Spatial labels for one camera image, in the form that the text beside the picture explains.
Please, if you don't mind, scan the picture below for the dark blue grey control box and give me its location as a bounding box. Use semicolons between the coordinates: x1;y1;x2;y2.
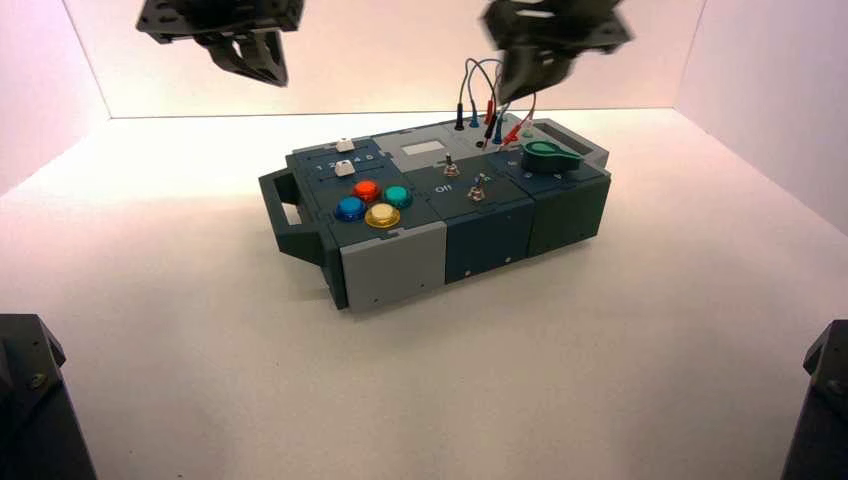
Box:
258;113;612;314

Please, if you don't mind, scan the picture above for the yellow round push button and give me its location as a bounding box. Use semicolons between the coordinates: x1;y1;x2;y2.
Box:
364;202;402;231

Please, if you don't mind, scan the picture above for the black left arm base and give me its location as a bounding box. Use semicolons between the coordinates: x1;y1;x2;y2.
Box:
0;313;99;480

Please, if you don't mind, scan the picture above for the teal round push button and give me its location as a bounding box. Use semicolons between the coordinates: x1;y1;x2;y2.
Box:
382;184;414;210

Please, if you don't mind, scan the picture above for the blue round push button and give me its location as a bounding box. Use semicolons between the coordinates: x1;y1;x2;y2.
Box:
333;196;368;223

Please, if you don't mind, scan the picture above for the grey wire with black plugs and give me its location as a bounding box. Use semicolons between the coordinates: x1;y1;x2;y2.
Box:
453;58;506;142

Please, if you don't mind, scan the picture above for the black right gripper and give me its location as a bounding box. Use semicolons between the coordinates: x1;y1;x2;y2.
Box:
482;0;634;106

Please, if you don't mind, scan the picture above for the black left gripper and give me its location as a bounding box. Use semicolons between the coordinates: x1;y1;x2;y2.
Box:
135;0;306;89

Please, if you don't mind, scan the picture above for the blue wire with blue plugs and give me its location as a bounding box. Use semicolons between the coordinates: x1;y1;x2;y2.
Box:
468;62;508;146

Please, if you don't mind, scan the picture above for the green rotary knob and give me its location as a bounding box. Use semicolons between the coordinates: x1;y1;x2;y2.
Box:
521;140;584;175

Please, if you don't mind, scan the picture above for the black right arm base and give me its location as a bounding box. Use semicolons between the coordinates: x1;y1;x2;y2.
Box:
781;319;848;480

